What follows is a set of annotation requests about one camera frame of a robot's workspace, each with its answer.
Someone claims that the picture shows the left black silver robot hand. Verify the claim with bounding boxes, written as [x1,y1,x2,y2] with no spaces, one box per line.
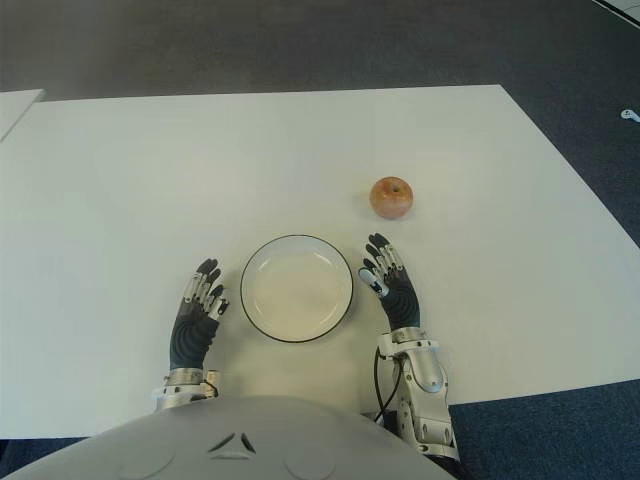
[168,257,231,372]

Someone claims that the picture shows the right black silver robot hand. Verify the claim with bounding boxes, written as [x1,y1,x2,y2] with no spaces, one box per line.
[357,232,423,334]

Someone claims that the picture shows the red yellow apple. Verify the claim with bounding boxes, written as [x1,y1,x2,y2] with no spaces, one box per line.
[369,175,415,220]

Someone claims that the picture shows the white plate with black rim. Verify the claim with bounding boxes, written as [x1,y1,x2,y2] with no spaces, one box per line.
[239,234,357,345]

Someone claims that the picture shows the grey robot torso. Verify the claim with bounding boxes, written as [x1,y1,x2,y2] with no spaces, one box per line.
[0,394,464,480]

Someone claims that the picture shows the white side table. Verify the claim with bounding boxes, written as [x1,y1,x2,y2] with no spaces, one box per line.
[0,88,46,144]

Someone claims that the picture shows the thin black cable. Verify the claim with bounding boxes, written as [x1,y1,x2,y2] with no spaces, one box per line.
[372,348,402,422]

